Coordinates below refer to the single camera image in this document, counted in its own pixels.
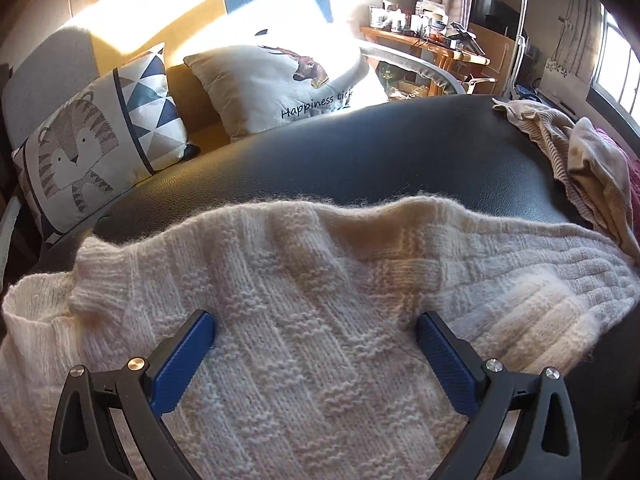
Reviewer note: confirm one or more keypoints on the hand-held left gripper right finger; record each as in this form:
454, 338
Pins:
445, 365

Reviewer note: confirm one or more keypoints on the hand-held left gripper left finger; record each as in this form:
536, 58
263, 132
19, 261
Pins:
182, 360

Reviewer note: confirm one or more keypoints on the cream knitted sweater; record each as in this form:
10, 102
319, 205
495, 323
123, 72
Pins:
300, 270

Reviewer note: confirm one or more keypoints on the tiger print cushion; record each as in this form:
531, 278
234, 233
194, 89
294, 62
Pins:
85, 145

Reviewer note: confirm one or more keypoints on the beige ribbed knit garment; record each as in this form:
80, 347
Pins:
545, 140

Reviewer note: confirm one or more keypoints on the bed with pink ruffled bedspread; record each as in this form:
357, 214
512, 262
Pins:
632, 170

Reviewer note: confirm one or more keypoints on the white deer print cushion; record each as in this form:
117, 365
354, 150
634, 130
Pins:
250, 90

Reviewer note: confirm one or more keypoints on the white floral panel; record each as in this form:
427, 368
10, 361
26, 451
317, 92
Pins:
562, 80

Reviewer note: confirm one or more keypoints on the light wooden cabinet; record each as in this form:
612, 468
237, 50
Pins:
495, 60

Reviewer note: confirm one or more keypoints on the grey yellow blue sofa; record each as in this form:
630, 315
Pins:
45, 65

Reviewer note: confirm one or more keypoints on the wooden desk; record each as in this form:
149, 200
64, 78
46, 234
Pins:
395, 35

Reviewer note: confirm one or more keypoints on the metal pole stand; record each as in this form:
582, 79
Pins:
520, 25

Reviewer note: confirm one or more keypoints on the clutter of small desk items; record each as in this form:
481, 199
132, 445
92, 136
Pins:
400, 17

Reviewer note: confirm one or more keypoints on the small window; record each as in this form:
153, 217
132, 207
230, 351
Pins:
617, 60

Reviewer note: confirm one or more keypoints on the black television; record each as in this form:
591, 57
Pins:
492, 10

